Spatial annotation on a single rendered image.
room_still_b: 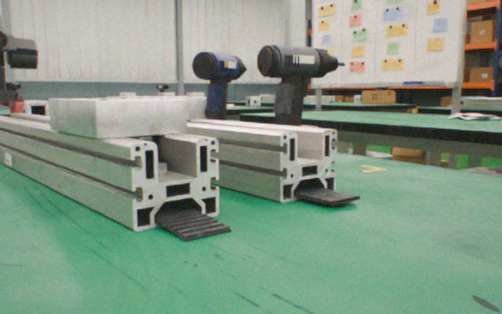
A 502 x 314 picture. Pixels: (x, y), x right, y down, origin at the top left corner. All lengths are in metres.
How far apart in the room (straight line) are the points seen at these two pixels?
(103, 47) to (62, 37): 0.99
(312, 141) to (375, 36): 3.40
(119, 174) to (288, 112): 0.48
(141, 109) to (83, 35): 12.17
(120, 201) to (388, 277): 0.27
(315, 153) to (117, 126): 0.26
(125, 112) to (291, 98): 0.44
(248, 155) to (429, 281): 0.32
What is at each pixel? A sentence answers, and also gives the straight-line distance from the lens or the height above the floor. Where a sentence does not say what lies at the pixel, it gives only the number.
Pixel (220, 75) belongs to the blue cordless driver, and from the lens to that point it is 1.06.
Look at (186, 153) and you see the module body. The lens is 0.52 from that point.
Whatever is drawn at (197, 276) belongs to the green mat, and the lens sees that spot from 0.36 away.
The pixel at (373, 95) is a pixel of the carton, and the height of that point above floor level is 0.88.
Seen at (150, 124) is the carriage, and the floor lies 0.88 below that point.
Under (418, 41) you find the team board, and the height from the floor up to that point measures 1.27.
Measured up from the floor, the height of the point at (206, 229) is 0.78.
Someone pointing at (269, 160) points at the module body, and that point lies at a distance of 0.59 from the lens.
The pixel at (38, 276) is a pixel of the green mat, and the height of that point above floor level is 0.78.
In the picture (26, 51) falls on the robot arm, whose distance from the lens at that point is 1.27.
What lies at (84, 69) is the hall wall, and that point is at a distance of 12.64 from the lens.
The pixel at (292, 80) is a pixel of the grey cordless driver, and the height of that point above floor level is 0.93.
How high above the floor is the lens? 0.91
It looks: 8 degrees down
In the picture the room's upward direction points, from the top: straight up
